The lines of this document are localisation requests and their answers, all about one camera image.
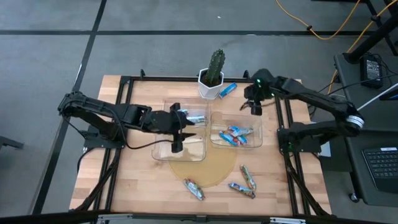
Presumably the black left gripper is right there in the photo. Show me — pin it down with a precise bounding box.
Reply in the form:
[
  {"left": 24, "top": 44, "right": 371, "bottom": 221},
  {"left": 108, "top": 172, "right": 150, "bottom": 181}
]
[{"left": 143, "top": 102, "right": 198, "bottom": 141}]

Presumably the green brown granola bar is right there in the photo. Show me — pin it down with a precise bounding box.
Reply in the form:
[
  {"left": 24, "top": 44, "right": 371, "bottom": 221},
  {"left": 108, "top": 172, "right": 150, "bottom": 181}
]
[
  {"left": 239, "top": 164, "right": 257, "bottom": 191},
  {"left": 228, "top": 182, "right": 256, "bottom": 199},
  {"left": 182, "top": 178, "right": 206, "bottom": 201}
]

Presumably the clear plastic bin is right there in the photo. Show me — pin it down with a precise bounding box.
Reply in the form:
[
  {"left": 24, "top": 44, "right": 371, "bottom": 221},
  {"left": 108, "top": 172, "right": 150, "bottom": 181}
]
[
  {"left": 209, "top": 111, "right": 264, "bottom": 149},
  {"left": 163, "top": 98, "right": 210, "bottom": 128},
  {"left": 151, "top": 124, "right": 208, "bottom": 162}
]

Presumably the white hexagonal plant pot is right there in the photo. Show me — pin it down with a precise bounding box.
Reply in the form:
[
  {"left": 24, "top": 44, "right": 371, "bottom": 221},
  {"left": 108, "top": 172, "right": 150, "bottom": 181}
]
[{"left": 198, "top": 68, "right": 224, "bottom": 101}]

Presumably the round woven yellow placemat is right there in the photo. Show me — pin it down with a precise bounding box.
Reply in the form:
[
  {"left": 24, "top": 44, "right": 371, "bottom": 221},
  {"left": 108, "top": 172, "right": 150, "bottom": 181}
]
[{"left": 169, "top": 126, "right": 239, "bottom": 189}]

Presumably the green cactus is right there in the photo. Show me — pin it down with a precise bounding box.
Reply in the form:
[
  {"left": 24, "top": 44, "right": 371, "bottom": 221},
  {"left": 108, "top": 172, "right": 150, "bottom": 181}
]
[{"left": 205, "top": 49, "right": 226, "bottom": 85}]

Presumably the white paper sheet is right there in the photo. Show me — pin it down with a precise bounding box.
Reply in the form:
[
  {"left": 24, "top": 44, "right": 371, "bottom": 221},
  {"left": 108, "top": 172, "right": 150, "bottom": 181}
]
[{"left": 320, "top": 142, "right": 332, "bottom": 158}]

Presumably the black power adapter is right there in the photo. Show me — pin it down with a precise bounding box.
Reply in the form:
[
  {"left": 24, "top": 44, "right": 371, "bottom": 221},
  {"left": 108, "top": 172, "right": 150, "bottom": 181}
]
[{"left": 360, "top": 54, "right": 384, "bottom": 90}]

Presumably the black rolling cart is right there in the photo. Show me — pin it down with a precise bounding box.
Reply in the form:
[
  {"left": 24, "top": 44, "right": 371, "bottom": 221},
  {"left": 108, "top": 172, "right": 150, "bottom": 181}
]
[{"left": 343, "top": 129, "right": 398, "bottom": 208}]

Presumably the black stand leg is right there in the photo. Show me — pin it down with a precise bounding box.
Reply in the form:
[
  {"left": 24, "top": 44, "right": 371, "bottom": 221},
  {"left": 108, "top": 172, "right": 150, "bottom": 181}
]
[{"left": 343, "top": 0, "right": 398, "bottom": 65}]

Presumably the black side desk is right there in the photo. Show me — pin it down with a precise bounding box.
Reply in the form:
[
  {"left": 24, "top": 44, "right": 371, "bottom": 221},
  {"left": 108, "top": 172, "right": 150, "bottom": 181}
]
[{"left": 334, "top": 52, "right": 398, "bottom": 131}]

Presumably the black laptop keyboard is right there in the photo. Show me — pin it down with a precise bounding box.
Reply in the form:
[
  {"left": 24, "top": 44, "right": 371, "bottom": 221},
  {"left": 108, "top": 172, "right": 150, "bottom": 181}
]
[{"left": 361, "top": 146, "right": 398, "bottom": 194}]

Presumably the black metal crossbar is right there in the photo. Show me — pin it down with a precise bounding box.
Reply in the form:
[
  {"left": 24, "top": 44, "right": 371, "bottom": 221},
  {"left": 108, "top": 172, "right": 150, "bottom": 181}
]
[{"left": 0, "top": 210, "right": 398, "bottom": 224}]

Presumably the black floor stand foot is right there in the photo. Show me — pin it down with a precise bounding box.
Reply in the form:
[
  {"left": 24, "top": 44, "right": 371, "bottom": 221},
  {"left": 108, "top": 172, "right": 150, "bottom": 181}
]
[{"left": 0, "top": 135, "right": 25, "bottom": 151}]

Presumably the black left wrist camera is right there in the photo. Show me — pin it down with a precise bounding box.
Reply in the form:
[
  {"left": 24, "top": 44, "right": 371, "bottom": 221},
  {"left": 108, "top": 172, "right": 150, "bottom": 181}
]
[{"left": 170, "top": 139, "right": 185, "bottom": 154}]

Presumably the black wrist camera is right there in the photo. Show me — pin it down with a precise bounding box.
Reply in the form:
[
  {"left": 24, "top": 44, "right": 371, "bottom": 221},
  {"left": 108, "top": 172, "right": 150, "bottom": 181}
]
[
  {"left": 250, "top": 100, "right": 264, "bottom": 116},
  {"left": 170, "top": 139, "right": 185, "bottom": 154}
]

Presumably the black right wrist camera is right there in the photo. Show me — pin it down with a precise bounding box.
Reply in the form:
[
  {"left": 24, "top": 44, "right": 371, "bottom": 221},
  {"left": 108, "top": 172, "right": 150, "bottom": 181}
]
[{"left": 250, "top": 100, "right": 264, "bottom": 116}]

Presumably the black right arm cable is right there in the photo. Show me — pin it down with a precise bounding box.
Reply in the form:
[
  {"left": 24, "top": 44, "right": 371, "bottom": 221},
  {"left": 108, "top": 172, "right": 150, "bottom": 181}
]
[{"left": 239, "top": 99, "right": 277, "bottom": 112}]

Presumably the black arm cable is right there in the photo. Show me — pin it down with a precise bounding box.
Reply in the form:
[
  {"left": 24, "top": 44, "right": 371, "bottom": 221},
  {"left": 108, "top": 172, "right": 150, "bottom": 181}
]
[
  {"left": 239, "top": 99, "right": 277, "bottom": 112},
  {"left": 123, "top": 136, "right": 175, "bottom": 150}
]

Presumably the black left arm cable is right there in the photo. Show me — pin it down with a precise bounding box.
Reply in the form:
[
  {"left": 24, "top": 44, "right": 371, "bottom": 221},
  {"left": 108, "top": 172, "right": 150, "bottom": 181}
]
[{"left": 123, "top": 136, "right": 175, "bottom": 150}]

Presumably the black aluminium table frame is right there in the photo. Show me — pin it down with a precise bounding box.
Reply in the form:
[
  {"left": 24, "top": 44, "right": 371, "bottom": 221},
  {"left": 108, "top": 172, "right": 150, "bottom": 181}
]
[{"left": 70, "top": 70, "right": 332, "bottom": 218}]

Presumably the yellow extension cable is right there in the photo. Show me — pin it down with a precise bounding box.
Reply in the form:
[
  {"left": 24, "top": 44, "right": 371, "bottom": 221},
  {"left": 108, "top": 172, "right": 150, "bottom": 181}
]
[{"left": 275, "top": 0, "right": 398, "bottom": 96}]

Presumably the silver metal bracket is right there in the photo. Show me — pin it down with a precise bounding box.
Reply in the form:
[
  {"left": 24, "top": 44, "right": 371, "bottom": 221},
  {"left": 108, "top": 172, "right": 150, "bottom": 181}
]
[
  {"left": 269, "top": 217, "right": 307, "bottom": 224},
  {"left": 97, "top": 213, "right": 135, "bottom": 224}
]

